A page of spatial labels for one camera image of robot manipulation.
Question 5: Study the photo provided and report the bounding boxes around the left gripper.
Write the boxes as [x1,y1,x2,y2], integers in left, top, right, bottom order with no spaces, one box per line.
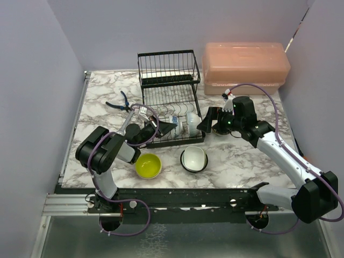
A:
[136,116,176,148]

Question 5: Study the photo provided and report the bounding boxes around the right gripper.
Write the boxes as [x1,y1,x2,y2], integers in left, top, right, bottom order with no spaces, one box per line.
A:
[197,106,243,133]

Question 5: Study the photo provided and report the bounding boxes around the blue floral bowl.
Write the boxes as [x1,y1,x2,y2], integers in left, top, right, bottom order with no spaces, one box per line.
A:
[169,115,184,139]

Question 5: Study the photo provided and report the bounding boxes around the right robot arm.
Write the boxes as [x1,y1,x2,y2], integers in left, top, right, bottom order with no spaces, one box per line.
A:
[197,96,339,224]

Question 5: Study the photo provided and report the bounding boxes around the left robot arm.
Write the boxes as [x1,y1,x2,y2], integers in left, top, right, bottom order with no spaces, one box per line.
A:
[75,117,177,212]

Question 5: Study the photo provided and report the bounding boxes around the black rimmed bowl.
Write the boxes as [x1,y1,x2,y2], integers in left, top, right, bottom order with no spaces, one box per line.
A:
[180,146,209,173]

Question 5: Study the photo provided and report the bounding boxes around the yellow-green bowl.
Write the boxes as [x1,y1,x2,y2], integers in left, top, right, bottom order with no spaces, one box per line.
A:
[135,153,162,179]

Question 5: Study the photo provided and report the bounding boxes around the silver wrench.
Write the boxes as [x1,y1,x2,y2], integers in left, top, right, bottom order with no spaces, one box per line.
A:
[116,105,138,136]

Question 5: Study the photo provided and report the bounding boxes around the pink plastic storage box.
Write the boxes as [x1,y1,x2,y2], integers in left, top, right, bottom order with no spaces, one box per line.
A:
[202,42,291,95]

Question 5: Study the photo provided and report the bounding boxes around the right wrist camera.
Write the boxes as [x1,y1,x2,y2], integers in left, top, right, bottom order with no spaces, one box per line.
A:
[222,89,235,113]

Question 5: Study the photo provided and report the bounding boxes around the blue handled pliers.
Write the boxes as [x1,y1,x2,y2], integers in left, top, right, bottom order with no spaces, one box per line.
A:
[105,90,133,112]

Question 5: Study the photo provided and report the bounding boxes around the black wire dish rack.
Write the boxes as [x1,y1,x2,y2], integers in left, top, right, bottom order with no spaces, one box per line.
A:
[138,49,205,148]

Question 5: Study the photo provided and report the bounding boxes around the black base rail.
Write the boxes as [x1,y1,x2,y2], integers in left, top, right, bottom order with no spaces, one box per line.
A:
[53,185,285,224]

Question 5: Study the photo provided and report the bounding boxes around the aluminium frame rail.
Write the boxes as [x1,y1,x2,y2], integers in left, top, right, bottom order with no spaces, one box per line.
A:
[42,193,100,216]

